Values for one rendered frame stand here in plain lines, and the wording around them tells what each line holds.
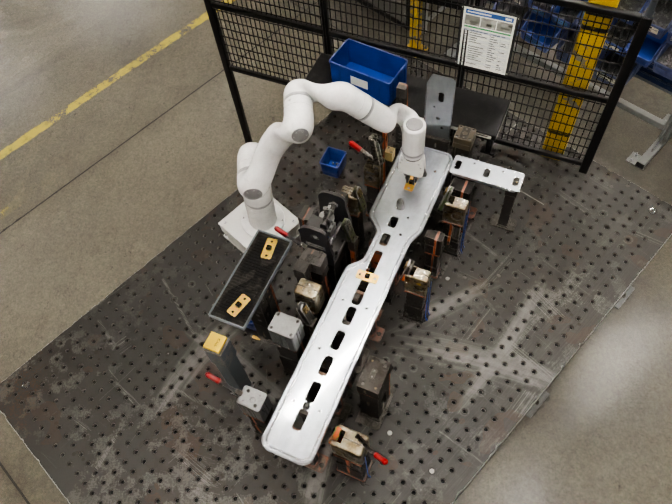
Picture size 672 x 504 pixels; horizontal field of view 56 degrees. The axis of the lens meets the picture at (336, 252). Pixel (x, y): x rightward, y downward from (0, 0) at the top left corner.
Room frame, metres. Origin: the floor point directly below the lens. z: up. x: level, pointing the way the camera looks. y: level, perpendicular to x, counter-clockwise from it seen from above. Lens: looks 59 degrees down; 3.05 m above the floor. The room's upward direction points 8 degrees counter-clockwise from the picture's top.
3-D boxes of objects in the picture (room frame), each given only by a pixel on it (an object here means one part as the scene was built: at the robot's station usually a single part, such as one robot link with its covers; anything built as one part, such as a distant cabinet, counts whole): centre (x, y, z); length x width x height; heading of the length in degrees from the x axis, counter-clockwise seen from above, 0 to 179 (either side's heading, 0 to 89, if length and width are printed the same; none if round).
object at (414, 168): (1.52, -0.34, 1.14); 0.10 x 0.07 x 0.11; 59
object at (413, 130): (1.53, -0.34, 1.28); 0.09 x 0.08 x 0.13; 0
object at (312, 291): (1.06, 0.11, 0.89); 0.13 x 0.11 x 0.38; 59
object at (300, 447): (1.10, -0.10, 1.00); 1.38 x 0.22 x 0.02; 149
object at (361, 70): (2.08, -0.25, 1.09); 0.30 x 0.17 x 0.13; 51
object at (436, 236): (1.27, -0.39, 0.84); 0.11 x 0.08 x 0.29; 59
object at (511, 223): (1.46, -0.75, 0.84); 0.11 x 0.06 x 0.29; 59
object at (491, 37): (1.95, -0.71, 1.30); 0.23 x 0.02 x 0.31; 59
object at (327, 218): (1.31, 0.02, 0.94); 0.18 x 0.13 x 0.49; 149
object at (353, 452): (0.52, 0.04, 0.88); 0.15 x 0.11 x 0.36; 59
